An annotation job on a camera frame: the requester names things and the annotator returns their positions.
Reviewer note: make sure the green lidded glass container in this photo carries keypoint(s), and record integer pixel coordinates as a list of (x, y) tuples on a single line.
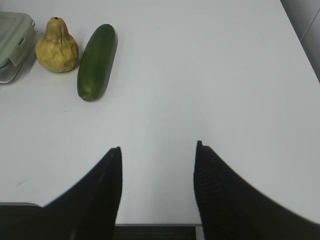
[(17, 39)]

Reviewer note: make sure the yellow pear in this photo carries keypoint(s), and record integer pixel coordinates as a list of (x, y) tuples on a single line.
[(57, 51)]

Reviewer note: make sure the green cucumber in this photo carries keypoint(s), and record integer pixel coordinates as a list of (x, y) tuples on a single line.
[(96, 63)]

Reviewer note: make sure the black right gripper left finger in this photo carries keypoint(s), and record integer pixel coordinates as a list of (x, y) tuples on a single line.
[(87, 211)]

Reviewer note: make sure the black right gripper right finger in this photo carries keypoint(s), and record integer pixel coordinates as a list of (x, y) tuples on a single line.
[(231, 209)]

